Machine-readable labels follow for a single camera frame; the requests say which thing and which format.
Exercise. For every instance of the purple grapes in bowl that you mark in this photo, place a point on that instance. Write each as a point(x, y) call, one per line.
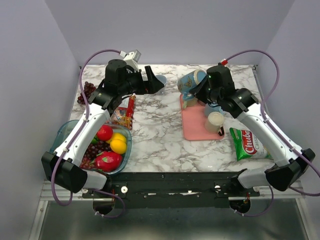
point(91, 153)

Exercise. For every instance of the light green mug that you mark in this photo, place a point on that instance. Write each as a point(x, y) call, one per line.
point(189, 103)

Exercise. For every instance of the cream mug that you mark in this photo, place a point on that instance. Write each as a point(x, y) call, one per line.
point(215, 123)

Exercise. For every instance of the pink tray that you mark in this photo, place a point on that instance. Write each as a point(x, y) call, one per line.
point(193, 123)

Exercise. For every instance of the blue butterfly mug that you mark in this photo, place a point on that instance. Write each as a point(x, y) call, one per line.
point(188, 82)

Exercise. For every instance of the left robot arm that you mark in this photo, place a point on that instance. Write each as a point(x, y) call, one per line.
point(62, 167)

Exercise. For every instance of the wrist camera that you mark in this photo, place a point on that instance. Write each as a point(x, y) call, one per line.
point(131, 58)
point(223, 62)

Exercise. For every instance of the yellow lemon upper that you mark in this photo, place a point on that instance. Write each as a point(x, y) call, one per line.
point(117, 136)

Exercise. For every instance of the grey-blue mug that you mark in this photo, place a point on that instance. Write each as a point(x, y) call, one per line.
point(163, 80)

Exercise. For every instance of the yellow lemon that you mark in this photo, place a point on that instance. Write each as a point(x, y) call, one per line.
point(118, 146)
point(117, 136)

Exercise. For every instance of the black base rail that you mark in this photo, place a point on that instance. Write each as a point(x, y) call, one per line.
point(173, 189)

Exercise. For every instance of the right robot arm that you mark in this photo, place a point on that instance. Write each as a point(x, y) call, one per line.
point(290, 159)

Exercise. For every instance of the red candy bag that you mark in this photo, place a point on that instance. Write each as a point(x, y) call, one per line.
point(123, 114)

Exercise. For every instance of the dark grapes on table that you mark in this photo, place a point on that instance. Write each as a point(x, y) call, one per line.
point(88, 89)

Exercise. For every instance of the light blue faceted mug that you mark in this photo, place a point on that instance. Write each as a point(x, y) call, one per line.
point(211, 108)

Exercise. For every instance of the red dragon fruit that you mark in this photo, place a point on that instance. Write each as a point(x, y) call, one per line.
point(108, 161)

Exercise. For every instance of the teal plastic fruit bowl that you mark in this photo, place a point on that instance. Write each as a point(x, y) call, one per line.
point(125, 157)

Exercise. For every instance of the green cassava chips bag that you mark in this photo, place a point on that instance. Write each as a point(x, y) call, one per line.
point(247, 145)

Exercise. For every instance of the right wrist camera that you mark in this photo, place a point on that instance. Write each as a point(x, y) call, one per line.
point(223, 62)

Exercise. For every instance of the yellow lemon lower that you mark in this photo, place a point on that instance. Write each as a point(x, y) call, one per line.
point(118, 146)

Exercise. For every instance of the red apple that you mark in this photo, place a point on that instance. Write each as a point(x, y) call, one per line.
point(105, 133)

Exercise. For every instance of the green fruit in bowl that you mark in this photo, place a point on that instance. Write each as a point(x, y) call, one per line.
point(94, 141)

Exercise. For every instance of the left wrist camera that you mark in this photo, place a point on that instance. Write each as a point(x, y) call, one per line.
point(131, 58)

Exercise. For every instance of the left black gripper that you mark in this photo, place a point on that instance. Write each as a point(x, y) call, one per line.
point(150, 87)

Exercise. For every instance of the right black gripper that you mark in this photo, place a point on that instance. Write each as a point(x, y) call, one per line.
point(196, 90)

